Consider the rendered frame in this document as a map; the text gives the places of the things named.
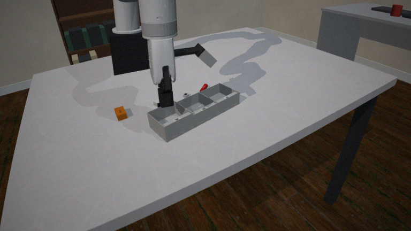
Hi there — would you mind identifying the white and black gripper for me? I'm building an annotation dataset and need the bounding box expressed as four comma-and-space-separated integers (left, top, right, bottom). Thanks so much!
142, 32, 178, 108

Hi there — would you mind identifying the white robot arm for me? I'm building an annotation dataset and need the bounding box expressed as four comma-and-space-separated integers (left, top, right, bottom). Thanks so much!
112, 0, 217, 68

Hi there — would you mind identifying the orange block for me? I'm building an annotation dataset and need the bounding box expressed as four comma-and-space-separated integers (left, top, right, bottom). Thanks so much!
114, 106, 128, 121

